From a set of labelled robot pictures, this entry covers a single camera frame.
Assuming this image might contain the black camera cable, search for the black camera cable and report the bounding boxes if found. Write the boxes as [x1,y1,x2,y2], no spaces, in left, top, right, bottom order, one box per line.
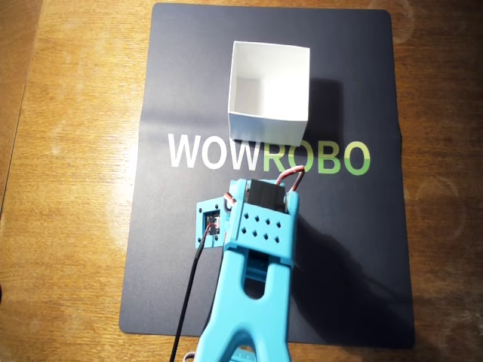
[168,225,217,362]

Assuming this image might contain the white open cardboard box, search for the white open cardboard box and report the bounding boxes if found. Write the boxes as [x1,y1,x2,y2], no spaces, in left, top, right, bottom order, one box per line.
[227,40,312,146]

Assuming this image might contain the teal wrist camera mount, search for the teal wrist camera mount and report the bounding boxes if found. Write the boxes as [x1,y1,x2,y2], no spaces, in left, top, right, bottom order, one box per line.
[195,195,229,249]

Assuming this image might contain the white red servo wire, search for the white red servo wire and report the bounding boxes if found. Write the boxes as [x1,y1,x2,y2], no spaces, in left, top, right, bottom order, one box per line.
[276,165,307,195]

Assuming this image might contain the dark WOWROBO mat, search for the dark WOWROBO mat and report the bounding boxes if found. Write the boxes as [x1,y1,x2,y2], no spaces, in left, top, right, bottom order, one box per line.
[118,2,416,350]

